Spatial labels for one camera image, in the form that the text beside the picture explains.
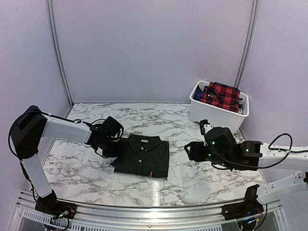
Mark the left aluminium corner post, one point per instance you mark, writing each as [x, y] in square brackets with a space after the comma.
[57, 52]

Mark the blue plaid shirt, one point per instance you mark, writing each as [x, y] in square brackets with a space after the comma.
[198, 93]

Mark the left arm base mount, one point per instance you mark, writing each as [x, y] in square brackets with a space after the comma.
[59, 209]

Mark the right aluminium corner post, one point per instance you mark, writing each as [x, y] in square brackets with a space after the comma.
[248, 42]

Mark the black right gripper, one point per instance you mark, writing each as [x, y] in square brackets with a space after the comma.
[196, 154]

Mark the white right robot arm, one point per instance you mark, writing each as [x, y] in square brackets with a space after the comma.
[256, 155]

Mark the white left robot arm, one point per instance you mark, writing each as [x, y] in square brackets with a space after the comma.
[27, 130]

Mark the black pinstriped long sleeve shirt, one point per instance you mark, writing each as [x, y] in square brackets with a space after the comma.
[144, 156]

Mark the aluminium front frame rail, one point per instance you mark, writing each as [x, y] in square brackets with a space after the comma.
[92, 217]

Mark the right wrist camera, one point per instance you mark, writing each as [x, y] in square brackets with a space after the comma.
[205, 127]

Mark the aluminium corner post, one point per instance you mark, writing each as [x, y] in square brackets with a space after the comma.
[248, 42]
[57, 52]

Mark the white plastic bin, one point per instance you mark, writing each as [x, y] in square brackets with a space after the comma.
[216, 116]

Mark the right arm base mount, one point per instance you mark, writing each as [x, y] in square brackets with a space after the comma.
[248, 207]

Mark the red black plaid shirt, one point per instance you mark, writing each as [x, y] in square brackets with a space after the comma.
[222, 96]

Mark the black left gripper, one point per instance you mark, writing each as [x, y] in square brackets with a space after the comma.
[107, 155]

